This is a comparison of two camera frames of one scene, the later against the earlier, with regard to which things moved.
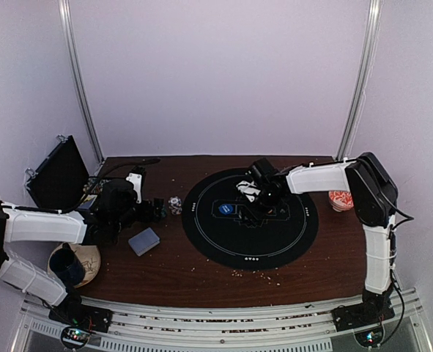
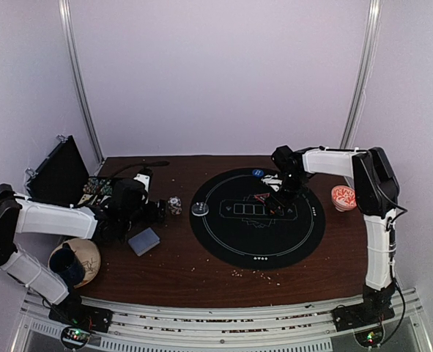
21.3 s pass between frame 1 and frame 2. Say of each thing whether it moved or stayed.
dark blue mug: stayed
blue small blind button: moved
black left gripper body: stayed
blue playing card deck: stayed
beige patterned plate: stayed
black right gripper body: moved
